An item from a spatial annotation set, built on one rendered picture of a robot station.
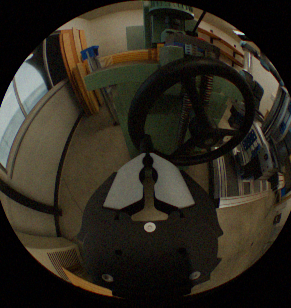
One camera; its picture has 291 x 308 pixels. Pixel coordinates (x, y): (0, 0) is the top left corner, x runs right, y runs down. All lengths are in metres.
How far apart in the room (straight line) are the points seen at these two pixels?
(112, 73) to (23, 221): 1.30
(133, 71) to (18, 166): 1.14
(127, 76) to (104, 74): 0.07
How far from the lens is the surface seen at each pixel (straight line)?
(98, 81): 0.34
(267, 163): 0.61
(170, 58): 0.21
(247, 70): 0.95
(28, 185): 1.20
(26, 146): 1.21
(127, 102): 0.35
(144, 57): 0.45
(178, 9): 0.47
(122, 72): 0.31
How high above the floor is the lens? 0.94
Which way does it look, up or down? 60 degrees down
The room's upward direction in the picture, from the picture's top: 3 degrees counter-clockwise
